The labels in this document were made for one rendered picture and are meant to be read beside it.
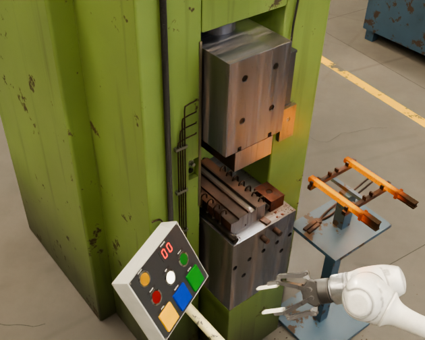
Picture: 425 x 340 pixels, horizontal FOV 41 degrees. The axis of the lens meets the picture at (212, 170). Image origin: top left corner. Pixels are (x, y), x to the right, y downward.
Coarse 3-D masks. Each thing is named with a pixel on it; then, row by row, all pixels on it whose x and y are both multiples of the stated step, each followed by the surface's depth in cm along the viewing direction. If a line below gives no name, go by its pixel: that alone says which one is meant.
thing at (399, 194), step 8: (344, 160) 271; (352, 160) 270; (360, 168) 265; (368, 176) 262; (376, 176) 261; (384, 184) 256; (392, 192) 254; (400, 192) 252; (400, 200) 252; (408, 200) 248; (416, 200) 248
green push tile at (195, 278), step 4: (192, 268) 214; (196, 268) 216; (192, 272) 213; (196, 272) 215; (200, 272) 217; (188, 276) 211; (192, 276) 213; (196, 276) 215; (200, 276) 217; (188, 280) 211; (192, 280) 213; (196, 280) 215; (200, 280) 216; (192, 284) 212; (196, 284) 214; (192, 288) 213; (196, 288) 214
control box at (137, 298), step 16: (160, 224) 215; (176, 224) 211; (160, 240) 204; (176, 240) 210; (144, 256) 198; (160, 256) 202; (176, 256) 208; (192, 256) 216; (128, 272) 194; (144, 272) 194; (160, 272) 201; (176, 272) 207; (128, 288) 189; (144, 288) 194; (160, 288) 200; (176, 288) 206; (128, 304) 195; (144, 304) 193; (160, 304) 198; (176, 304) 205; (144, 320) 196; (160, 320) 197; (160, 336) 197
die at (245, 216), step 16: (208, 160) 274; (224, 176) 265; (208, 192) 256; (224, 192) 255; (240, 192) 256; (208, 208) 252; (224, 208) 249; (240, 208) 248; (256, 208) 248; (224, 224) 247; (240, 224) 246
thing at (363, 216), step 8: (312, 176) 260; (320, 184) 256; (328, 192) 252; (336, 192) 251; (336, 200) 250; (344, 200) 247; (352, 208) 243; (360, 208) 243; (360, 216) 240; (368, 216) 238; (368, 224) 240; (376, 224) 235
